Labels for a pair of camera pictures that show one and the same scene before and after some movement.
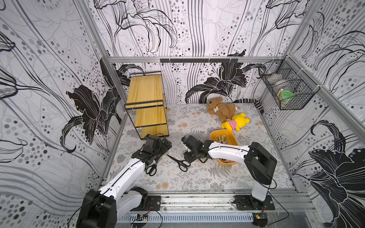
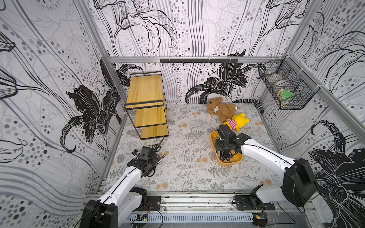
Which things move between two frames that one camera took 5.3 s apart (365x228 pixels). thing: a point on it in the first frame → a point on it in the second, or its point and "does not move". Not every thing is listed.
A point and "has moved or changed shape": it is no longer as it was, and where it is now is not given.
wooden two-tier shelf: x=146 y=103 does not move
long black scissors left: x=151 y=169 does not move
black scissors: x=183 y=164 has moved or changed shape
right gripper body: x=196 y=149 → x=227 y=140
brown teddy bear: x=224 y=111 does not move
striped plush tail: x=256 y=102 does not move
